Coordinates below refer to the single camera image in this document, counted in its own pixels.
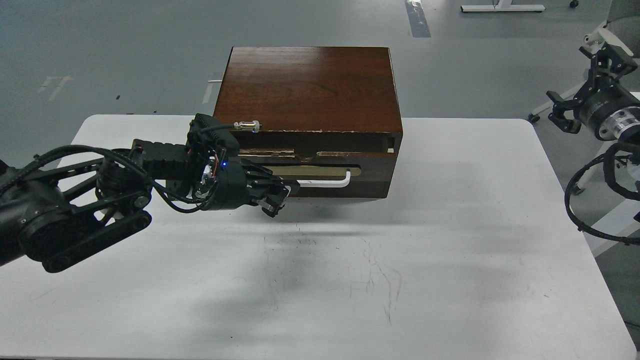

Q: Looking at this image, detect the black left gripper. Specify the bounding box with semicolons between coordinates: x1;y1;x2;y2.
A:
198;159;301;218

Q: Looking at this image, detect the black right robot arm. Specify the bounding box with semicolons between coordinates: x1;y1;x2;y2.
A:
546;43;640;145

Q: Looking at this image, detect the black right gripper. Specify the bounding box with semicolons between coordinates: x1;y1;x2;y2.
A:
546;42;638;134

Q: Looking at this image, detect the dark wooden drawer cabinet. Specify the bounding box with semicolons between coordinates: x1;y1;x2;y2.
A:
212;46;404;201

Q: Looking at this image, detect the wooden drawer with white handle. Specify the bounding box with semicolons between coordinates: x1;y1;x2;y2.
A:
239;148;398;199

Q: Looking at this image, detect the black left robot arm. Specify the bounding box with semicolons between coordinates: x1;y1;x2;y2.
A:
0;139;300;273

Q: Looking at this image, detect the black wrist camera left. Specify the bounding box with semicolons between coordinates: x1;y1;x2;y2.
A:
186;113;263;166

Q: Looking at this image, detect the white desk foot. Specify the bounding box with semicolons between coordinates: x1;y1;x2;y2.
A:
460;0;546;14

